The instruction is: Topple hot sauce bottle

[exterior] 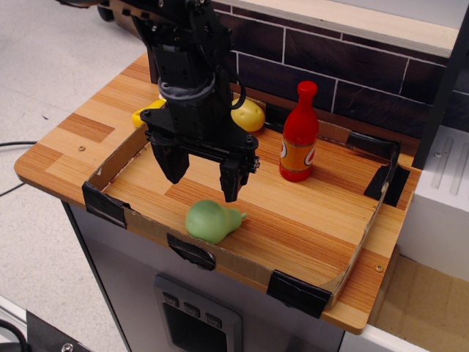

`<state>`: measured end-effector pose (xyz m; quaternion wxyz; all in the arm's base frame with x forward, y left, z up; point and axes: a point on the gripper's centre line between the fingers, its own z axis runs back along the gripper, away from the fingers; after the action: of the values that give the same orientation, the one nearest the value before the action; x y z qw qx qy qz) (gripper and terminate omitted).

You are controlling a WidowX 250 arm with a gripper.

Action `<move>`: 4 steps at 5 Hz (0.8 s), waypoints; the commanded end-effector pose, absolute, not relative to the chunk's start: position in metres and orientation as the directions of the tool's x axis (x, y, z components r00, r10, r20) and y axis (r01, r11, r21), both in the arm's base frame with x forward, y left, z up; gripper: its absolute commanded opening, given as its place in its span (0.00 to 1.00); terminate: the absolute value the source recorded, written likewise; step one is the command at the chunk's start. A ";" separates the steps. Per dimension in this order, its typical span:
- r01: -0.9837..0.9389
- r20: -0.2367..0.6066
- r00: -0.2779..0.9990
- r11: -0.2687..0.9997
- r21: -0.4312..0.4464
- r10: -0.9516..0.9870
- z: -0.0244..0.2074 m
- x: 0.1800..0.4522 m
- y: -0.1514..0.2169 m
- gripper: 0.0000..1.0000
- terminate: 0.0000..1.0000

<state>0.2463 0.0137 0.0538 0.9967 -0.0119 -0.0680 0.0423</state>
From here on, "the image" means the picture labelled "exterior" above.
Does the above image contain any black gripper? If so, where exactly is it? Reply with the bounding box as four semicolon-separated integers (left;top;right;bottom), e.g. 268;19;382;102
141;83;259;202

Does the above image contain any red hot sauce bottle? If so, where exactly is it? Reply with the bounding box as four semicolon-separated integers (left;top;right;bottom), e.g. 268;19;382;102
279;81;319;182

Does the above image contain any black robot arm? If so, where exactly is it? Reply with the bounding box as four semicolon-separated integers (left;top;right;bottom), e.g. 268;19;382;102
64;1;259;202

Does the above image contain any cardboard fence with black tape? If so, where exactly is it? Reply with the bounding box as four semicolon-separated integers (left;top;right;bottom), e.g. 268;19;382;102
81;82;411;319

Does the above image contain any green toy pear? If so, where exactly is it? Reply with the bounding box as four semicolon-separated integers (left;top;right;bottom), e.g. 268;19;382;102
185;199;247;245

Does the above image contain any yellow toy potato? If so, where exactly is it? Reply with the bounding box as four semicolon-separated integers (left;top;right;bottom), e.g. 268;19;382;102
231;98;265;132

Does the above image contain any grey control panel with buttons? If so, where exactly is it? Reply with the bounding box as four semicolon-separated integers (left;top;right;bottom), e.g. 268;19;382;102
154;275;243;352

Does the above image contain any black caster wheel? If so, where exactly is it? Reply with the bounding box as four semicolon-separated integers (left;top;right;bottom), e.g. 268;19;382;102
97;7;114;22

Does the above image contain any white toy sink counter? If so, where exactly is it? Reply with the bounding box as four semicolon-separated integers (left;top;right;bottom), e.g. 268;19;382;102
398;126;468;281

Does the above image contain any yellow handled toy knife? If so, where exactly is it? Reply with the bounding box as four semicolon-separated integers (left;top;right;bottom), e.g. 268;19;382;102
131;98;166;128

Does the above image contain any black cable on floor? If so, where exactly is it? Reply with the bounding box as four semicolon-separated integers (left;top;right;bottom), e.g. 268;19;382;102
0;141;38;197

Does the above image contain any black upright post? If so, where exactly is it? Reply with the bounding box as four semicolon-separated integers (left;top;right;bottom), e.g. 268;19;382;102
412;10;468;169

